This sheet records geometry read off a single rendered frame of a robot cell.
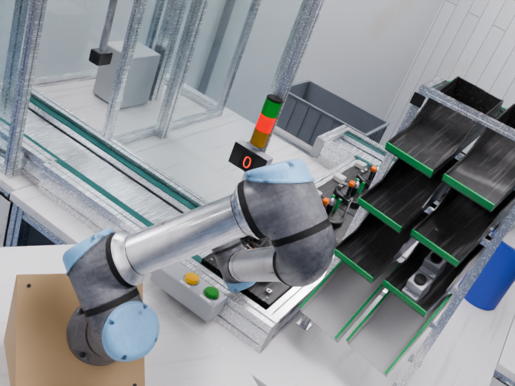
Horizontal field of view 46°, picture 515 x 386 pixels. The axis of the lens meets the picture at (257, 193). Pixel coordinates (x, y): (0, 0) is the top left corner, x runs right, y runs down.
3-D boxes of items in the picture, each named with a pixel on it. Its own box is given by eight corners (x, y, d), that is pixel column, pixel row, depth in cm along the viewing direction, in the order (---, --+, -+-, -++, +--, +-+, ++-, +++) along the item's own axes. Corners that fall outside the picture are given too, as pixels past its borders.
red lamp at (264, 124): (265, 135, 179) (271, 120, 176) (252, 126, 180) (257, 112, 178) (273, 132, 183) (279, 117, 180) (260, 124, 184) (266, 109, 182)
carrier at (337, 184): (362, 227, 230) (376, 200, 224) (309, 194, 238) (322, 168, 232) (383, 208, 250) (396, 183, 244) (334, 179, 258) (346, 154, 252)
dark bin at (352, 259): (371, 283, 153) (376, 266, 148) (332, 253, 159) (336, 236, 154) (434, 225, 167) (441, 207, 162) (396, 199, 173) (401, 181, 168)
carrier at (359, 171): (383, 208, 250) (397, 183, 244) (334, 179, 258) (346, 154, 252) (401, 193, 270) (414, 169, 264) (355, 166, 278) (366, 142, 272)
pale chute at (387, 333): (386, 377, 156) (385, 374, 152) (347, 344, 162) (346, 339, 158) (454, 296, 162) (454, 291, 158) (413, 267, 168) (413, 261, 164)
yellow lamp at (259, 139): (260, 149, 181) (265, 135, 179) (246, 141, 183) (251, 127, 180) (267, 145, 185) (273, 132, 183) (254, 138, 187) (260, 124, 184)
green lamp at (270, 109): (271, 119, 176) (277, 105, 174) (257, 112, 178) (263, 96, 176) (279, 117, 180) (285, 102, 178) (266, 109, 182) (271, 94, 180)
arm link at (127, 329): (99, 371, 127) (120, 374, 116) (74, 312, 127) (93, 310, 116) (149, 344, 134) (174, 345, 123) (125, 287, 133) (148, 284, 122)
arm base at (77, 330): (67, 369, 133) (79, 371, 125) (65, 299, 136) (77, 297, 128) (132, 361, 141) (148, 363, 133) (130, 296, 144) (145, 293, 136)
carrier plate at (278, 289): (267, 310, 169) (269, 304, 168) (200, 263, 176) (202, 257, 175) (304, 277, 188) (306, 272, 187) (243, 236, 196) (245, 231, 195)
